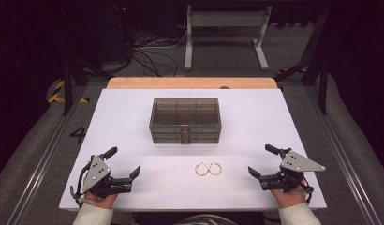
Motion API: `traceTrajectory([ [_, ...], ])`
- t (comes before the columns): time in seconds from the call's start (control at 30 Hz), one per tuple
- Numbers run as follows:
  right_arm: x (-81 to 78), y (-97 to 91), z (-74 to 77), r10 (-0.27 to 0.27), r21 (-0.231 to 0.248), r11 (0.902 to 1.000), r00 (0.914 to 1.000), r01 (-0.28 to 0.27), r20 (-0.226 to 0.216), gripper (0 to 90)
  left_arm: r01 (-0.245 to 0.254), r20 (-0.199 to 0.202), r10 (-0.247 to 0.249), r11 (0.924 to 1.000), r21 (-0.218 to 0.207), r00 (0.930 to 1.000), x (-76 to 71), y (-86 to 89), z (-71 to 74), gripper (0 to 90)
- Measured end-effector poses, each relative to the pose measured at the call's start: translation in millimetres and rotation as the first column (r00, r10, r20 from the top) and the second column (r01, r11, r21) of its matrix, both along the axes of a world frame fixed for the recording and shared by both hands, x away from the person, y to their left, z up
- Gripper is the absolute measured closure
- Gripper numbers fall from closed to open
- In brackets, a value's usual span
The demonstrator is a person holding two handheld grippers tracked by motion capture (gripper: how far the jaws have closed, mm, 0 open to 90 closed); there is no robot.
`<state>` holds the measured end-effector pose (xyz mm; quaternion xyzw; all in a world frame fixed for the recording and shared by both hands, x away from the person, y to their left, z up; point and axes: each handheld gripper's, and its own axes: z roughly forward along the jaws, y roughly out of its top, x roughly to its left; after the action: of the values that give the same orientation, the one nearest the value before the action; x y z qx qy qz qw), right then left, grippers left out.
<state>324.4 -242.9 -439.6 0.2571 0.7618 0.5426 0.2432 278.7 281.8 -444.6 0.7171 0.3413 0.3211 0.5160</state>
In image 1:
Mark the aluminium floor rail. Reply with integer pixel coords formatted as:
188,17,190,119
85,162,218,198
5,85,89,225
303,85,383,225

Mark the wooden table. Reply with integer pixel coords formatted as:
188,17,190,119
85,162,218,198
106,76,279,90

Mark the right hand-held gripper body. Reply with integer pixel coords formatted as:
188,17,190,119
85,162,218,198
259,149,327,195

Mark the person's left hand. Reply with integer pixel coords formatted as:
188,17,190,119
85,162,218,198
83,190,120,210

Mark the smoky clear drawer box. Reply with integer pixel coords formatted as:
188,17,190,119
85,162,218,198
148,97,223,145

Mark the striped grey garment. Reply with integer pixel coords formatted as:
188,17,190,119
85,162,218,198
173,214,242,225

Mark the white floor cable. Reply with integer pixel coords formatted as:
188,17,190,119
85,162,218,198
138,22,190,51

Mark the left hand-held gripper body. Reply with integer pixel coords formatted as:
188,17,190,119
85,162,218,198
81,154,133,200

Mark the person's right hand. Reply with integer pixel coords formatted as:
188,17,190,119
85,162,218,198
270,183,308,209

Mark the yellow black hazard tape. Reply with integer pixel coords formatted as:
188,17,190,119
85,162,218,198
47,79,91,104

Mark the white tabletop board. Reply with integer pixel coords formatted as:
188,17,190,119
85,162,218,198
58,88,328,211

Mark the black metal stand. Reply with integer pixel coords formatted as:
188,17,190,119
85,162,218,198
60,52,115,117
273,7,332,115

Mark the gold twisted hoop earring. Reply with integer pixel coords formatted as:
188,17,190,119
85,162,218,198
194,162,210,177

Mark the smoky clear plastic drawer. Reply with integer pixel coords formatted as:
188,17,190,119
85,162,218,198
153,137,220,145
152,132,220,140
150,126,222,134

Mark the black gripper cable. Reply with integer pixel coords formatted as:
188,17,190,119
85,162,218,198
69,162,92,208
301,179,316,206

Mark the gold bracelet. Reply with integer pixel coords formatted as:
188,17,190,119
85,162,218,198
208,161,224,177

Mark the grey metal stand frame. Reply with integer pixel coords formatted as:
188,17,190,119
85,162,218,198
184,4,273,71

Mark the black floor cable bundle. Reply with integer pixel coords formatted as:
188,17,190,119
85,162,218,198
129,46,179,78

